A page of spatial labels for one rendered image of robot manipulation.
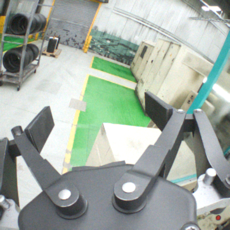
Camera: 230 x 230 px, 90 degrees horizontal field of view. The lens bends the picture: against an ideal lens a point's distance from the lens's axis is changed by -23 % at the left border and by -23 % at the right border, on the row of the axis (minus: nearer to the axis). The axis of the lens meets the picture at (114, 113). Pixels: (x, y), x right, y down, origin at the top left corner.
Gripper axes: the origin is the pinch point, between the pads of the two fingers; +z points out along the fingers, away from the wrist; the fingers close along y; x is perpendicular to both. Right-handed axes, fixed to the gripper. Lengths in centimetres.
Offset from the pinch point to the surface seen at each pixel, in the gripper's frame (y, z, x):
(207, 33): 765, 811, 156
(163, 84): 150, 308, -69
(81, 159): -42, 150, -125
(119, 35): 146, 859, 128
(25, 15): -122, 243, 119
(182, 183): 30, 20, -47
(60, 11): -174, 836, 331
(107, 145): 0.2, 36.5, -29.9
